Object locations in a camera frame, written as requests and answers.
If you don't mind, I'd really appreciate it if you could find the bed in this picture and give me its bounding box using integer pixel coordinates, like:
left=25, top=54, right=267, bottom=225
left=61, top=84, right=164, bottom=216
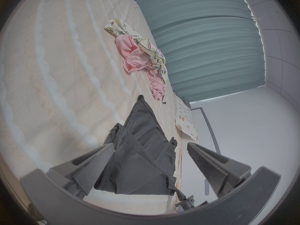
left=0, top=0, right=222, bottom=214

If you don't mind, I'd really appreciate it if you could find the blue-green curtain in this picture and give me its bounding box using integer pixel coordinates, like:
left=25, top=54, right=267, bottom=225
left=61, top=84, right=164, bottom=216
left=122, top=0, right=256, bottom=32
left=150, top=15, right=266, bottom=103

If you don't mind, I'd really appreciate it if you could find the white printed pillow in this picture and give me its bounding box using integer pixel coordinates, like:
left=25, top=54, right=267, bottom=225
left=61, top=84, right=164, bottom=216
left=175, top=95, right=197, bottom=140

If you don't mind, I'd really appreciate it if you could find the pile of clothes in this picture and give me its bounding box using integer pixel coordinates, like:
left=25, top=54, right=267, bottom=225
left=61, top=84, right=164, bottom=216
left=104, top=18, right=168, bottom=104

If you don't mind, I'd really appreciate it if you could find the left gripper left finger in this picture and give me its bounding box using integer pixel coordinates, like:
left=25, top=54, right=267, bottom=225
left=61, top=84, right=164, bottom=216
left=48, top=144, right=114, bottom=197

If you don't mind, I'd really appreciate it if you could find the black T-shirt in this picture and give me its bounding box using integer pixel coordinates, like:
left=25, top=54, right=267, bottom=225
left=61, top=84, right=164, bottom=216
left=94, top=95, right=178, bottom=195

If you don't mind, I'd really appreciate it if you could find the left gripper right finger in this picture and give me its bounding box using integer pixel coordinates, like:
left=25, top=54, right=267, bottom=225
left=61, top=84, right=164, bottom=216
left=187, top=142, right=252, bottom=194

